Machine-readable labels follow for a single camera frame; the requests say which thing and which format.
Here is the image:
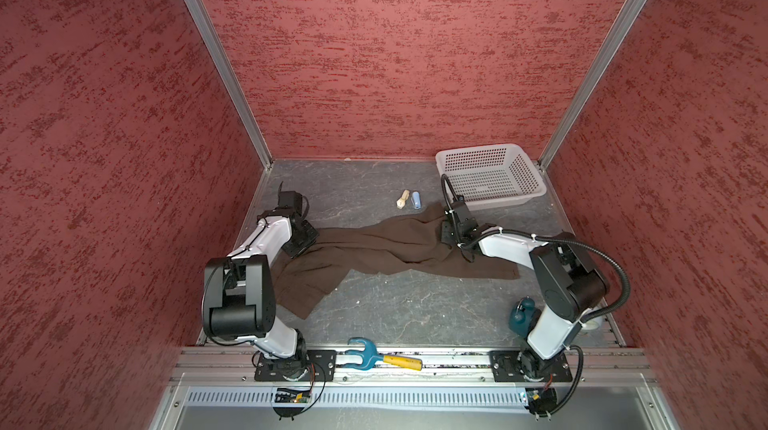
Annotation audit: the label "brown trousers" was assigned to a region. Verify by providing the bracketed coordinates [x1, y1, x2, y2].
[270, 203, 520, 319]

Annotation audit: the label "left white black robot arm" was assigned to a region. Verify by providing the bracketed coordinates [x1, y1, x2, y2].
[201, 212, 318, 381]

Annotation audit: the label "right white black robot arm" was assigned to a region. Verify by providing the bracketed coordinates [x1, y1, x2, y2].
[442, 203, 609, 381]

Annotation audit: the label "white plastic basket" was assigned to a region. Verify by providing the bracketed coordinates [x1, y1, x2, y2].
[435, 144, 547, 211]

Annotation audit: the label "teal small bottle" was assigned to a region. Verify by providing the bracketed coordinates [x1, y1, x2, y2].
[508, 296, 541, 339]

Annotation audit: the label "blue yellow garden fork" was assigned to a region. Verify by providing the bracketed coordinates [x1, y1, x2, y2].
[337, 337, 423, 371]

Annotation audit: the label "white round alarm clock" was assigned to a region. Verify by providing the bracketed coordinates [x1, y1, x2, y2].
[579, 308, 604, 332]

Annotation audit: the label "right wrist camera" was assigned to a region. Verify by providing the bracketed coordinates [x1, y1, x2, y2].
[446, 199, 472, 222]

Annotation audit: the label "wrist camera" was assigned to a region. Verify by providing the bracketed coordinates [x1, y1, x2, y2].
[275, 190, 309, 220]
[446, 199, 472, 222]

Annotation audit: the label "black corrugated cable hose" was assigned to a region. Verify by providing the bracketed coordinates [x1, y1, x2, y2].
[479, 228, 632, 326]

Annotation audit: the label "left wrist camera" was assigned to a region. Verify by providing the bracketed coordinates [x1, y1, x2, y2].
[275, 190, 309, 220]

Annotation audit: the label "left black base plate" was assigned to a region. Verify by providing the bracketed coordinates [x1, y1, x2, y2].
[253, 349, 338, 383]

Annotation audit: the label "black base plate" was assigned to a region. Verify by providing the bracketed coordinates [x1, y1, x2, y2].
[488, 349, 573, 384]
[253, 349, 338, 383]

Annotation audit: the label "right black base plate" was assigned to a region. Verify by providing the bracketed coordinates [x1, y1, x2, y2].
[488, 349, 573, 384]

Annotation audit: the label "white slotted cable duct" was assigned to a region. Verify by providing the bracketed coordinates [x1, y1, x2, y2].
[184, 386, 528, 413]

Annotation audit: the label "left aluminium corner post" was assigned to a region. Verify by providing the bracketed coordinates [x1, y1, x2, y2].
[183, 0, 274, 171]

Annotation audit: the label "aluminium corner post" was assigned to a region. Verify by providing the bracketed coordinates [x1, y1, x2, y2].
[183, 0, 274, 171]
[538, 0, 648, 173]

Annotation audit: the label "right aluminium corner post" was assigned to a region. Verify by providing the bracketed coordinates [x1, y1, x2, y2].
[538, 0, 648, 173]

